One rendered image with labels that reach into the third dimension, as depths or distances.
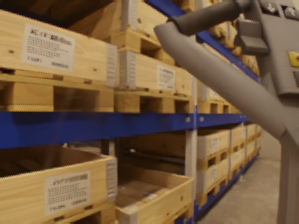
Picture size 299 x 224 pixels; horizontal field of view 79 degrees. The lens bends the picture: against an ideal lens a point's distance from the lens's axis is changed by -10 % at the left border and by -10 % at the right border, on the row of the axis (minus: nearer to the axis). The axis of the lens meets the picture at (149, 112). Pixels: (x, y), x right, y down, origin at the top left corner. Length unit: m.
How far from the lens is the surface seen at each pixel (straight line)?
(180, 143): 2.06
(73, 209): 0.93
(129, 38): 1.15
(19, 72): 0.79
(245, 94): 0.29
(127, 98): 1.08
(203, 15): 0.33
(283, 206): 0.36
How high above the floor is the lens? 1.17
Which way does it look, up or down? 1 degrees up
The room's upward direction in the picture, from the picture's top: straight up
